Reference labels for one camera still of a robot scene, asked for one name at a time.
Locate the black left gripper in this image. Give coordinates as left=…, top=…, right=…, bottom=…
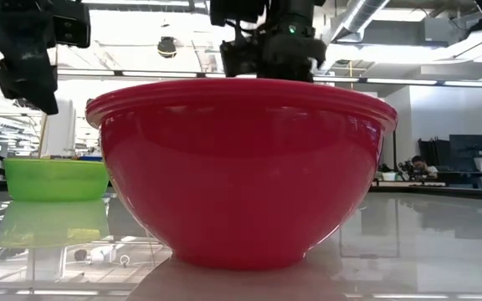
left=0, top=0, right=60, bottom=116

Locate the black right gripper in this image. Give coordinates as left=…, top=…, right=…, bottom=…
left=219, top=36, right=328, bottom=84

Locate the large red plastic bowl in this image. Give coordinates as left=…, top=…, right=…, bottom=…
left=85, top=77, right=399, bottom=271

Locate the white pillar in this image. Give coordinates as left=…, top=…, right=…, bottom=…
left=39, top=98, right=77, bottom=159

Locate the green plastic bowl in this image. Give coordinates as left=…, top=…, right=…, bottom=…
left=3, top=157, right=110, bottom=202

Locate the black dome ceiling lamp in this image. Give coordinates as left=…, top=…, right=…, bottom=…
left=156, top=36, right=178, bottom=59

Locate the person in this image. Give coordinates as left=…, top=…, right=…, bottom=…
left=408, top=155, right=439, bottom=181

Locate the dark computer monitor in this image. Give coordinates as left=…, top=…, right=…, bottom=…
left=449, top=134, right=482, bottom=168

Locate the black desk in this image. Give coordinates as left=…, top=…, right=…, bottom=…
left=417, top=138, right=482, bottom=189

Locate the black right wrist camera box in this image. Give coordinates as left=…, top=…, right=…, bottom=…
left=208, top=0, right=267, bottom=28

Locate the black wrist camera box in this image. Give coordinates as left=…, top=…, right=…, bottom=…
left=50, top=0, right=92, bottom=49
left=208, top=0, right=267, bottom=28

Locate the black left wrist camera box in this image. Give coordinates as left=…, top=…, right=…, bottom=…
left=50, top=0, right=92, bottom=49

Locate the silver ceiling air duct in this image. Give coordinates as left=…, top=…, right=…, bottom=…
left=329, top=0, right=392, bottom=43

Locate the grey horizontal frame rail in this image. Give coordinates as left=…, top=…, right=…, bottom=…
left=0, top=65, right=482, bottom=89

